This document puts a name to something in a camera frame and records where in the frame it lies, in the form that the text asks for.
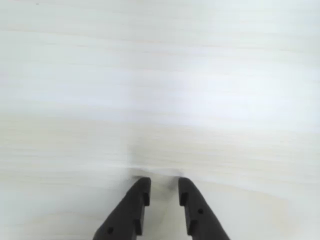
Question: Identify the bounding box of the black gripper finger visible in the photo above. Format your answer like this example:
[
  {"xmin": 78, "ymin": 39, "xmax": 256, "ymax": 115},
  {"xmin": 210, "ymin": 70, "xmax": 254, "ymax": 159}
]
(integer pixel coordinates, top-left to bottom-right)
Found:
[
  {"xmin": 92, "ymin": 176, "xmax": 152, "ymax": 240},
  {"xmin": 178, "ymin": 176, "xmax": 231, "ymax": 240}
]

